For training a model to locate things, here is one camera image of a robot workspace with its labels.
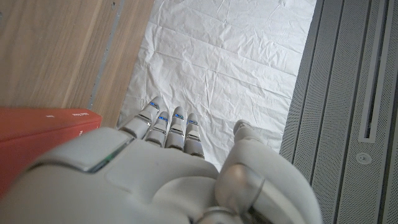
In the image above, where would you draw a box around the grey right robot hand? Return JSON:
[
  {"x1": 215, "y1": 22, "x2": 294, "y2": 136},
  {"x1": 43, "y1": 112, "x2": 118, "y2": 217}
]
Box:
[{"x1": 0, "y1": 96, "x2": 323, "y2": 224}]

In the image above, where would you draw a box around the red notebook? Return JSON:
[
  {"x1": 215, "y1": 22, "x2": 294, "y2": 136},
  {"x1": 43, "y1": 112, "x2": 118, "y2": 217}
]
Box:
[{"x1": 0, "y1": 107, "x2": 103, "y2": 197}]

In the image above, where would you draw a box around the white wrinkled backdrop sheet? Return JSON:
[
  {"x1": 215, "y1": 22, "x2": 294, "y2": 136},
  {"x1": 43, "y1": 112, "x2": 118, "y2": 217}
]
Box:
[{"x1": 117, "y1": 0, "x2": 317, "y2": 172}]

